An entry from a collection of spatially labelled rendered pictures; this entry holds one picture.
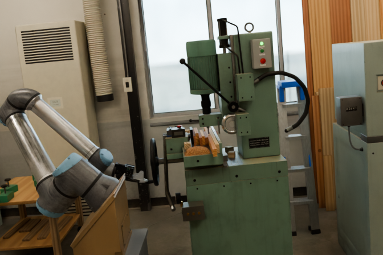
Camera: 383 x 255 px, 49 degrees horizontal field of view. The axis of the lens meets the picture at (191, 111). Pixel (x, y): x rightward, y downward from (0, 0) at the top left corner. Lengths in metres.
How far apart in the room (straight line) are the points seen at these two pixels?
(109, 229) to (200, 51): 1.08
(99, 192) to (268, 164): 0.94
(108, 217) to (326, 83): 2.44
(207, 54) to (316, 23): 1.61
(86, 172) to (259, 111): 1.03
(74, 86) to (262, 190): 1.98
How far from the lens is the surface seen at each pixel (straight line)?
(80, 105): 3.74
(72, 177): 2.04
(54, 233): 3.24
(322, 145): 3.75
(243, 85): 2.32
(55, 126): 2.38
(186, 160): 2.24
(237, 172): 2.37
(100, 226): 1.97
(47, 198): 2.16
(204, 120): 2.48
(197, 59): 2.40
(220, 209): 2.43
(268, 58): 2.36
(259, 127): 2.45
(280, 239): 2.56
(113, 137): 4.02
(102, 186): 2.04
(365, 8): 3.98
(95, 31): 3.79
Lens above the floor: 1.45
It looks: 8 degrees down
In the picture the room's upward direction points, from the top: 5 degrees counter-clockwise
